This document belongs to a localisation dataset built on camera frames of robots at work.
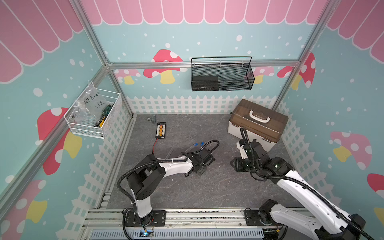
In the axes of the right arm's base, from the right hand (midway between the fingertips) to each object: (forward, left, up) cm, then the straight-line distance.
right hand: (233, 162), depth 75 cm
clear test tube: (+18, +25, -16) cm, 35 cm away
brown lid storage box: (+24, -21, +1) cm, 32 cm away
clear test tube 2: (+16, +36, -17) cm, 43 cm away
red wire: (+22, +48, -17) cm, 55 cm away
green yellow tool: (+19, +63, +19) cm, 69 cm away
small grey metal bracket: (+45, +56, -15) cm, 73 cm away
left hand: (+5, +18, -17) cm, 25 cm away
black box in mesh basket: (+48, +12, +15) cm, 52 cm away
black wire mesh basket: (+53, +3, +18) cm, 56 cm away
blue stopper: (+22, +19, -17) cm, 34 cm away
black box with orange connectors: (+34, +45, -15) cm, 58 cm away
